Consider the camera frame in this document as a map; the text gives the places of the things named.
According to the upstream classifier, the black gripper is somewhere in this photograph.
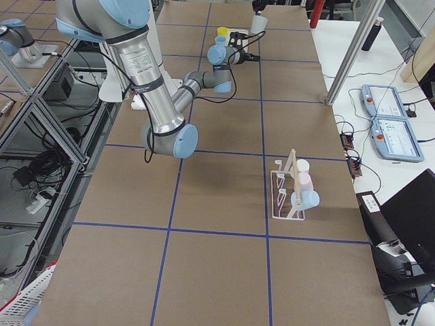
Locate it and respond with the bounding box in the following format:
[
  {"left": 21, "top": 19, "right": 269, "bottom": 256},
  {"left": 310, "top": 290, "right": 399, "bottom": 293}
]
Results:
[
  {"left": 234, "top": 49, "right": 260, "bottom": 65},
  {"left": 251, "top": 0, "right": 267, "bottom": 16}
]

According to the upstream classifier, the grey plastic cup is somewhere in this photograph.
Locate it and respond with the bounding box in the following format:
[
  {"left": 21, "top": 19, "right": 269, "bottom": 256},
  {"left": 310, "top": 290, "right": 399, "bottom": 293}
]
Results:
[{"left": 250, "top": 15, "right": 268, "bottom": 35}]

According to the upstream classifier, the yellow plastic cup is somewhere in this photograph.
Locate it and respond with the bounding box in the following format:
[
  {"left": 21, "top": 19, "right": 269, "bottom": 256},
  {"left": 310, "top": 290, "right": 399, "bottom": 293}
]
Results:
[{"left": 217, "top": 26, "right": 229, "bottom": 38}]

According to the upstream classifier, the pale green plastic cup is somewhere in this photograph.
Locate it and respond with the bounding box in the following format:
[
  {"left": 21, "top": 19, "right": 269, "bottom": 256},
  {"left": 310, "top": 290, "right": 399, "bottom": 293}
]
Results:
[{"left": 296, "top": 159, "right": 310, "bottom": 173}]

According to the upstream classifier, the pink plastic cup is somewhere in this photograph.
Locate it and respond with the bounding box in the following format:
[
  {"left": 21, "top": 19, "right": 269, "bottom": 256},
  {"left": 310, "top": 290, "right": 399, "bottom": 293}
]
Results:
[{"left": 298, "top": 172, "right": 314, "bottom": 192}]

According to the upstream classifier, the light blue plastic cup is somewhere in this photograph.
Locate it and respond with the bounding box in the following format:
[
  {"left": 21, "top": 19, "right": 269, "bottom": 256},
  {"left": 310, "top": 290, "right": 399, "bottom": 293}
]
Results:
[{"left": 291, "top": 190, "right": 320, "bottom": 211}]

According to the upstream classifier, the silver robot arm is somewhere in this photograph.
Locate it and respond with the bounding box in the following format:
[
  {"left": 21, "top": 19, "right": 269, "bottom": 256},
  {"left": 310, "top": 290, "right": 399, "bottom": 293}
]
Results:
[{"left": 56, "top": 1, "right": 264, "bottom": 161}]

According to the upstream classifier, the blue plastic cup front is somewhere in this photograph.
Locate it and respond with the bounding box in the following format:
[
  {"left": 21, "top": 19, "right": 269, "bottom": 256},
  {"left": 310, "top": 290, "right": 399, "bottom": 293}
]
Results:
[{"left": 215, "top": 35, "right": 226, "bottom": 48}]

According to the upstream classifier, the cream tray with bear drawing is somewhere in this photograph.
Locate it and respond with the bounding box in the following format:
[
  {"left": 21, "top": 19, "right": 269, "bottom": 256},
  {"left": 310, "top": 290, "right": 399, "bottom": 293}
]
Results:
[{"left": 226, "top": 28, "right": 249, "bottom": 51}]

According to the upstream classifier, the red cylinder object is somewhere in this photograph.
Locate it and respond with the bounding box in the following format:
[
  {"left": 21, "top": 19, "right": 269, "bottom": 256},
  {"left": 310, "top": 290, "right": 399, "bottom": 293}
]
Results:
[{"left": 309, "top": 0, "right": 326, "bottom": 29}]

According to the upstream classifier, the black bottle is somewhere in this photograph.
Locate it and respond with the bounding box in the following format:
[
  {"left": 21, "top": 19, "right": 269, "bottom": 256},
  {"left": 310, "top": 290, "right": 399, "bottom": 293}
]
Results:
[{"left": 361, "top": 16, "right": 383, "bottom": 52}]

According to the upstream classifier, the far blue teach pendant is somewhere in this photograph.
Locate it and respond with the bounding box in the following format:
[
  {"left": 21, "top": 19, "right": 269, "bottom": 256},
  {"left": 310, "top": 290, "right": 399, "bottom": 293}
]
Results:
[{"left": 361, "top": 84, "right": 407, "bottom": 118}]

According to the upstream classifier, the blue teach pendant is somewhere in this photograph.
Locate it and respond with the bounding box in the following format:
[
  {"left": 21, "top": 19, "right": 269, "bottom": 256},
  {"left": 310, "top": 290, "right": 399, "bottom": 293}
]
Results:
[
  {"left": 370, "top": 117, "right": 424, "bottom": 162},
  {"left": 361, "top": 84, "right": 407, "bottom": 118}
]

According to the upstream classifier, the near blue teach pendant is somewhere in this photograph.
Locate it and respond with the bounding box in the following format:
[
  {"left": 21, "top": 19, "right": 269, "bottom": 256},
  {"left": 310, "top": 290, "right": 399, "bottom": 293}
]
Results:
[{"left": 370, "top": 117, "right": 424, "bottom": 162}]

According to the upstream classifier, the black laptop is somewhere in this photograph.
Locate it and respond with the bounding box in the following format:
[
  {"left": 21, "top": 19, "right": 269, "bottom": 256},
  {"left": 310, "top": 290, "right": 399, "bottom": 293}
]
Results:
[{"left": 356, "top": 168, "right": 434, "bottom": 314}]

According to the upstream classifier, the grey aluminium frame post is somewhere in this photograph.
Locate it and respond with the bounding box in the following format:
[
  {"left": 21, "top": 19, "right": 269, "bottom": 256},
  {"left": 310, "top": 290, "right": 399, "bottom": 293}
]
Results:
[{"left": 325, "top": 0, "right": 385, "bottom": 106}]

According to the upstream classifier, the white wire cup rack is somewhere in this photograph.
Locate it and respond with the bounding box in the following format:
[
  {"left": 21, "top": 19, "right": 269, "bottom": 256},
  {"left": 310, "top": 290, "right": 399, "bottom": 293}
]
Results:
[{"left": 270, "top": 149, "right": 308, "bottom": 221}]

